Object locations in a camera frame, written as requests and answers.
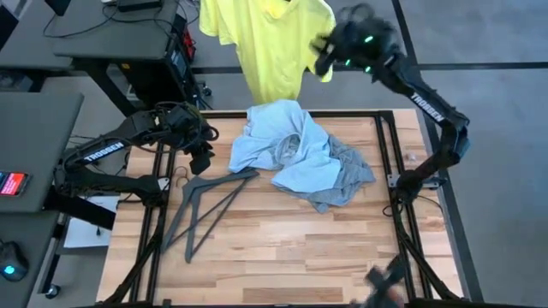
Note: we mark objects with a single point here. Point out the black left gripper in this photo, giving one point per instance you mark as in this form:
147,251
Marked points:
184,124

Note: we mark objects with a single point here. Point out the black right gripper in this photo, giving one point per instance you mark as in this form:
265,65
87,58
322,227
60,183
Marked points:
364,40

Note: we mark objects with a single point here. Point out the yellow t-shirt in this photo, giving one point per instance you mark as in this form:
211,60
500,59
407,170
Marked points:
265,43

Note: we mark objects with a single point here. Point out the light blue patterned shirt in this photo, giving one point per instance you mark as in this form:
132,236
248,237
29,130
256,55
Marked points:
308,167

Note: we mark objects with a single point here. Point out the grey t-shirt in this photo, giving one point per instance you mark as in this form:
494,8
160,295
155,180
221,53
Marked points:
355,171

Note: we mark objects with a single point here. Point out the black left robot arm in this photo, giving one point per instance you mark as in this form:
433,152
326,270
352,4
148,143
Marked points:
103,152

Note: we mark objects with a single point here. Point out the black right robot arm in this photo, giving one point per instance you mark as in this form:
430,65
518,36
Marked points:
428,107

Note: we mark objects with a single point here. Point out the black computer tower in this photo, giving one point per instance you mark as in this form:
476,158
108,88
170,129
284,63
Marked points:
154,72

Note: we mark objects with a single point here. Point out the white paper sheet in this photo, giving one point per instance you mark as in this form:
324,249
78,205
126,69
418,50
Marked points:
85,231

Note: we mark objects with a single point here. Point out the dark grey desk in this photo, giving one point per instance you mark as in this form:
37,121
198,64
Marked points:
34,145
25,231
115,38
25,47

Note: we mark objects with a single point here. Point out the black flat device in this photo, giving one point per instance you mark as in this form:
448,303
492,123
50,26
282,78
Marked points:
139,4

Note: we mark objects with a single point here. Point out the phone with red screen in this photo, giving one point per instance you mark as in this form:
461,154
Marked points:
13,184

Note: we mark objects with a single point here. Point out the black caster wheel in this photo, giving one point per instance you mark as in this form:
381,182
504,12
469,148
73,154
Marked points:
52,292

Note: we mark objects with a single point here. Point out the black handheld object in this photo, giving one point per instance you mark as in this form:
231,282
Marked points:
379,276

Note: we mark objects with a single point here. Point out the black computer mouse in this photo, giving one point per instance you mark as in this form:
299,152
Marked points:
12,261

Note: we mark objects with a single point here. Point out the person's hand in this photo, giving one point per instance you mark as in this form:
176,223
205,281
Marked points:
389,299

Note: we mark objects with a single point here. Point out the silver mounting bracket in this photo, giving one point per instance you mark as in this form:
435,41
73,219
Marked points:
394,180

